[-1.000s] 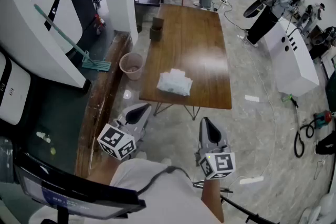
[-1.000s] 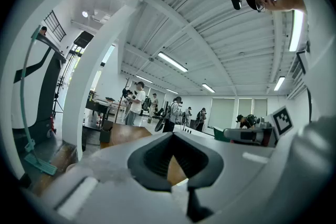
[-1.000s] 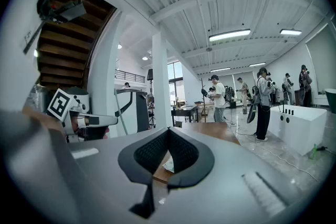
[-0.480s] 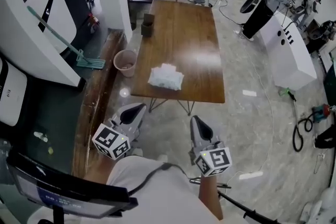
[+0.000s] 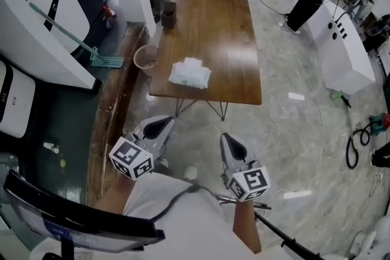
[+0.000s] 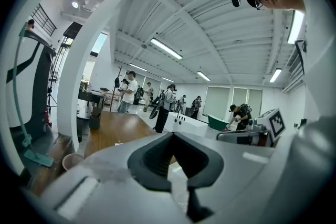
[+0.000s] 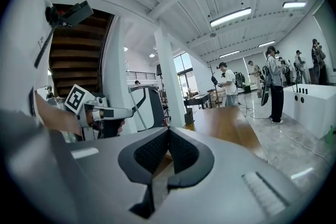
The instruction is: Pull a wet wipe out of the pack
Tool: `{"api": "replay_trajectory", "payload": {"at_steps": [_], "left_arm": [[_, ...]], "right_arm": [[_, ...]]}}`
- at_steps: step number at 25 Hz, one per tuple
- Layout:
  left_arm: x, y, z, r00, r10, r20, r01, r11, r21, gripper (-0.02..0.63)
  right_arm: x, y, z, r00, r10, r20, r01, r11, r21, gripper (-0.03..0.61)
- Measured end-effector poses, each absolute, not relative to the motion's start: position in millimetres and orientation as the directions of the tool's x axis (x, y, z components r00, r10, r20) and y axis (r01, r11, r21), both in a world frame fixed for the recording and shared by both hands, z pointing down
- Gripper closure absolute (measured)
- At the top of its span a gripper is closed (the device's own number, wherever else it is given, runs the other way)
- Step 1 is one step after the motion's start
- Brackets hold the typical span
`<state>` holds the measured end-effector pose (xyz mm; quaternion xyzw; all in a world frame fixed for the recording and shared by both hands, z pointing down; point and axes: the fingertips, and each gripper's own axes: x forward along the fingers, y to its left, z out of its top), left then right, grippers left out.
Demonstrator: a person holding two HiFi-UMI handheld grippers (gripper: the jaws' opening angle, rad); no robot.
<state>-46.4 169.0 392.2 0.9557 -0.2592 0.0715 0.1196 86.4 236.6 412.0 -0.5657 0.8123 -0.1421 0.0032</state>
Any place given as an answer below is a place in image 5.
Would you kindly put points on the white plastic bag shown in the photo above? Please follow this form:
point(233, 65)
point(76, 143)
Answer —
point(189, 76)

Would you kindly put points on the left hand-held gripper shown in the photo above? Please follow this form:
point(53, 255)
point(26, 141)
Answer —
point(134, 155)

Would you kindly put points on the teal flat mop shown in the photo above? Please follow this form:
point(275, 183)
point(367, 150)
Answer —
point(106, 62)

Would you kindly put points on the person's left forearm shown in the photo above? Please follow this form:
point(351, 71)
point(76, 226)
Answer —
point(112, 198)

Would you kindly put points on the white cabinet with black holes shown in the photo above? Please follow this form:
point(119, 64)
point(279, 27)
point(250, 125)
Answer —
point(344, 64)

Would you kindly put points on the white slanted partition panel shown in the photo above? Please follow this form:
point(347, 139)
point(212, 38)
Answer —
point(36, 48)

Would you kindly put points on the red fire extinguisher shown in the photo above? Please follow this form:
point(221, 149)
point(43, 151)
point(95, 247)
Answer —
point(109, 16)

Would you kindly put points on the green and red vacuum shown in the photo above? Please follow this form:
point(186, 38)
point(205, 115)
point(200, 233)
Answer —
point(379, 123)

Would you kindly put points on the pink plastic wastebasket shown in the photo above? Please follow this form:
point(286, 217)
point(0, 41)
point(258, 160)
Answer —
point(146, 65)

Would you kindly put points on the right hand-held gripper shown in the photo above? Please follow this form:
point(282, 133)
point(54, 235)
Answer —
point(248, 182)

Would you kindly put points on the brown wooden curved ledge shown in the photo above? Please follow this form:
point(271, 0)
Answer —
point(112, 106)

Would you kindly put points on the person's white shirt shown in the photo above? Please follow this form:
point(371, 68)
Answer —
point(182, 222)

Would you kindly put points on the black metal table legs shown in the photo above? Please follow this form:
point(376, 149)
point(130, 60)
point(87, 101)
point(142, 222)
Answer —
point(176, 107)

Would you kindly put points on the white air purifier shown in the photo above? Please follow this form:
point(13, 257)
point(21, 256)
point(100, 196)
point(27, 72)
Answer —
point(15, 100)

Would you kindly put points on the white and black machine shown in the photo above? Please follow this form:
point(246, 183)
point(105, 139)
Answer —
point(73, 9)

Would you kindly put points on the green plastic floor tool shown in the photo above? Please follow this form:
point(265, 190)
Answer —
point(336, 96)

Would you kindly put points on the person's right forearm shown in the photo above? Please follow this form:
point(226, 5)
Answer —
point(245, 222)

